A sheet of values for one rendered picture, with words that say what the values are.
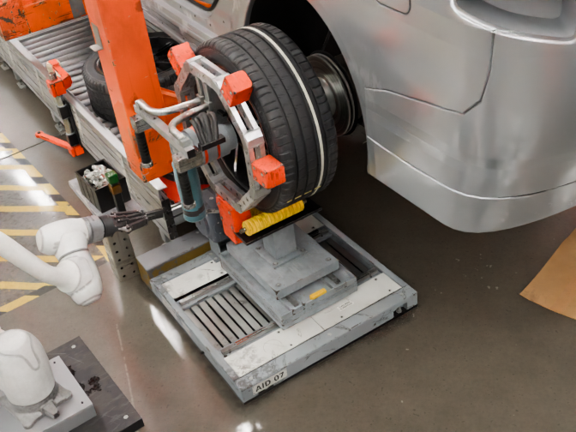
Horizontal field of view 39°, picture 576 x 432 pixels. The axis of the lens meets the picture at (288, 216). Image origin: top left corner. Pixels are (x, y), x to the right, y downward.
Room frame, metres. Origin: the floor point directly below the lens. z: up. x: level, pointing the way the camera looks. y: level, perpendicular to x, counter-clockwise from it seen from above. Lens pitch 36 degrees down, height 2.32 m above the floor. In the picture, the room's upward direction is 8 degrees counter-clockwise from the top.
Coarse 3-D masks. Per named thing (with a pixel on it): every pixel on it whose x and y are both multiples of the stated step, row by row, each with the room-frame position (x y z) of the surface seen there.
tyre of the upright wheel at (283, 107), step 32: (256, 32) 2.62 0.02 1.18; (224, 64) 2.53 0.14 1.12; (256, 64) 2.45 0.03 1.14; (288, 64) 2.45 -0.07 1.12; (256, 96) 2.35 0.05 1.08; (288, 96) 2.37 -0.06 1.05; (320, 96) 2.40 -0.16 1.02; (288, 128) 2.31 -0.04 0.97; (320, 128) 2.34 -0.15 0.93; (288, 160) 2.27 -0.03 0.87; (320, 160) 2.33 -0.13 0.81; (288, 192) 2.28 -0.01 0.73
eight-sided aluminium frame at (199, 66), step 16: (192, 64) 2.56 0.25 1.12; (208, 64) 2.54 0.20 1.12; (192, 80) 2.69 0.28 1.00; (208, 80) 2.46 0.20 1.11; (192, 96) 2.73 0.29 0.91; (240, 112) 2.38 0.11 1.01; (240, 128) 2.30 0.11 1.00; (256, 128) 2.31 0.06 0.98; (256, 144) 2.28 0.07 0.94; (208, 176) 2.60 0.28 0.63; (224, 176) 2.61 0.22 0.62; (224, 192) 2.50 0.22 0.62; (240, 192) 2.49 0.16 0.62; (256, 192) 2.27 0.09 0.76; (240, 208) 2.39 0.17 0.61
